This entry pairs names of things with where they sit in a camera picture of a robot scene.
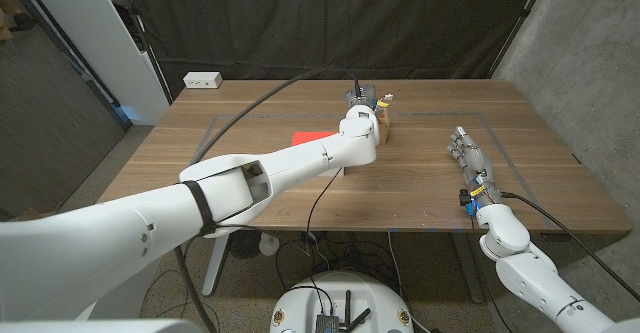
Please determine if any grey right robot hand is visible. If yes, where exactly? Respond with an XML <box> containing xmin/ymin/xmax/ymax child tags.
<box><xmin>447</xmin><ymin>125</ymin><xmax>501</xmax><ymax>217</ymax></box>

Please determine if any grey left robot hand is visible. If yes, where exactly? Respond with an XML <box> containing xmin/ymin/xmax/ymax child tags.
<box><xmin>343</xmin><ymin>83</ymin><xmax>394</xmax><ymax>124</ymax></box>

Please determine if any wooden coin box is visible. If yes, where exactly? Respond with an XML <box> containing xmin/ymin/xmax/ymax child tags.
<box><xmin>377</xmin><ymin>110</ymin><xmax>391</xmax><ymax>146</ymax></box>

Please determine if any white box with orange lid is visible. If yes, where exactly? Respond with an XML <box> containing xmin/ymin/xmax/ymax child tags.
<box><xmin>291</xmin><ymin>131</ymin><xmax>346</xmax><ymax>178</ymax></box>

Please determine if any cardboard box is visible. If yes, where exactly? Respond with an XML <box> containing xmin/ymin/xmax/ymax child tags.
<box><xmin>12</xmin><ymin>207</ymin><xmax>54</xmax><ymax>223</ymax></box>

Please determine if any black curtain backdrop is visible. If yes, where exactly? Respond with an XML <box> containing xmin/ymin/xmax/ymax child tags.
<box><xmin>122</xmin><ymin>0</ymin><xmax>544</xmax><ymax>99</ymax></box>

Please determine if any grey table leg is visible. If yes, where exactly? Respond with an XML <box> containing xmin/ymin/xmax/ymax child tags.
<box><xmin>449</xmin><ymin>231</ymin><xmax>485</xmax><ymax>304</ymax></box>

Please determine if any black backdrop stand pole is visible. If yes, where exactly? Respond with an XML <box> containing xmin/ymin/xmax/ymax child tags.
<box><xmin>487</xmin><ymin>0</ymin><xmax>554</xmax><ymax>79</ymax></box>
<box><xmin>113</xmin><ymin>0</ymin><xmax>175</xmax><ymax>107</ymax></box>

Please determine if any white power strip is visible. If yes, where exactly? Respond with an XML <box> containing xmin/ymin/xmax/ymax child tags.
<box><xmin>182</xmin><ymin>71</ymin><xmax>223</xmax><ymax>90</ymax></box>

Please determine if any small white round device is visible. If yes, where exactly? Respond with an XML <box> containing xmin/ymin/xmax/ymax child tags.
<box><xmin>258</xmin><ymin>230</ymin><xmax>280</xmax><ymax>257</ymax></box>

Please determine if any small black fan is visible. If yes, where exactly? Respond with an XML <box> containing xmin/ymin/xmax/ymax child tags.
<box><xmin>233</xmin><ymin>230</ymin><xmax>262</xmax><ymax>260</ymax></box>

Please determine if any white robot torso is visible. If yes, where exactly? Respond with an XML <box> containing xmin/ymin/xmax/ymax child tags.
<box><xmin>269</xmin><ymin>271</ymin><xmax>415</xmax><ymax>333</ymax></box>

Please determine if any grey module with black antennas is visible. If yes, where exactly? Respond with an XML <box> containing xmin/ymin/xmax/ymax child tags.
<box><xmin>314</xmin><ymin>289</ymin><xmax>372</xmax><ymax>333</ymax></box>

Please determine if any white table leg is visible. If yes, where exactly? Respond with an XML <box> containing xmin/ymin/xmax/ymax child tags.
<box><xmin>201</xmin><ymin>232</ymin><xmax>231</xmax><ymax>297</ymax></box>

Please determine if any white cabinet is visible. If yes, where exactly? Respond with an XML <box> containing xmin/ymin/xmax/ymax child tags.
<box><xmin>19</xmin><ymin>0</ymin><xmax>170</xmax><ymax>126</ymax></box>

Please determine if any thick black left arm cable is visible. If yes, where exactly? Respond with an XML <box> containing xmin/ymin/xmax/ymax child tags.
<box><xmin>172</xmin><ymin>67</ymin><xmax>362</xmax><ymax>333</ymax></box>

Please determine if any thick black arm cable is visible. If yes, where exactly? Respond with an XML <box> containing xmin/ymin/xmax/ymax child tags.
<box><xmin>500</xmin><ymin>190</ymin><xmax>640</xmax><ymax>300</ymax></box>
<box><xmin>172</xmin><ymin>67</ymin><xmax>362</xmax><ymax>333</ymax></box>

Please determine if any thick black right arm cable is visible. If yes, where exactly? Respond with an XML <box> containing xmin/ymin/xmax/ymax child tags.
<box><xmin>500</xmin><ymin>190</ymin><xmax>640</xmax><ymax>300</ymax></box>

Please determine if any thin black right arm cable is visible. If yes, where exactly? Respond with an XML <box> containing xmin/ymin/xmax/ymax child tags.
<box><xmin>469</xmin><ymin>216</ymin><xmax>504</xmax><ymax>327</ymax></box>

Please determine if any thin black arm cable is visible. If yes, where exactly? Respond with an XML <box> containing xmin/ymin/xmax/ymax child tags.
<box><xmin>469</xmin><ymin>216</ymin><xmax>504</xmax><ymax>327</ymax></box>
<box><xmin>279</xmin><ymin>166</ymin><xmax>344</xmax><ymax>254</ymax></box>

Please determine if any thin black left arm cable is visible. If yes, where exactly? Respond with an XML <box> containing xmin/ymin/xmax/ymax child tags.
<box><xmin>279</xmin><ymin>166</ymin><xmax>344</xmax><ymax>254</ymax></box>

